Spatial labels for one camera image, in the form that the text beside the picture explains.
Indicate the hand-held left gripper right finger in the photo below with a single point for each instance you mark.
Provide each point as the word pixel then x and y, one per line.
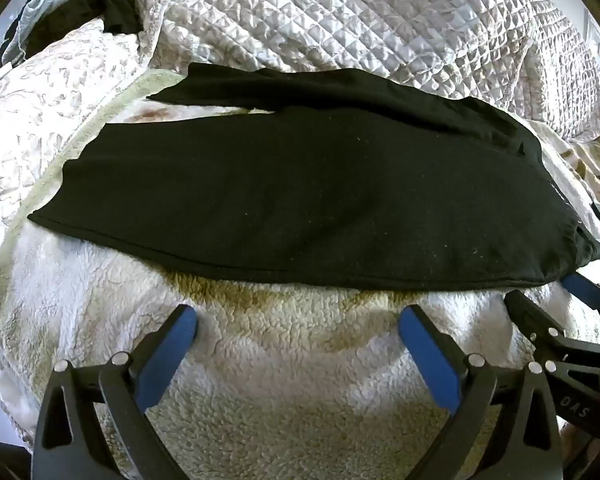
pixel 430 360

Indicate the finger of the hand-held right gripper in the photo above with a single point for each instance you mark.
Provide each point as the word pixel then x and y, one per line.
pixel 535 315
pixel 582 290

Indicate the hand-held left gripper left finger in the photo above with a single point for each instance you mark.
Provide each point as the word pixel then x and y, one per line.
pixel 167 355

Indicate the black pants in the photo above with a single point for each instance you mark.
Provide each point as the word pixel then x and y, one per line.
pixel 305 200

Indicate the floral fleece blanket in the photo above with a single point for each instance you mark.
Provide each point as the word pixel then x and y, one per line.
pixel 290 410

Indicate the floral quilted bedspread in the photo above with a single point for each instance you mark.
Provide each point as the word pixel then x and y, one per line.
pixel 45 100

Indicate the grey quilted comforter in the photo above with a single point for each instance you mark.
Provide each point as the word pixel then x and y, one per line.
pixel 355 20

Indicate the dark cloth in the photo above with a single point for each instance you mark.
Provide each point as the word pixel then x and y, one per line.
pixel 120 10

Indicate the white wall frame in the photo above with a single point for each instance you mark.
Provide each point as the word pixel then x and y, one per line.
pixel 597 45

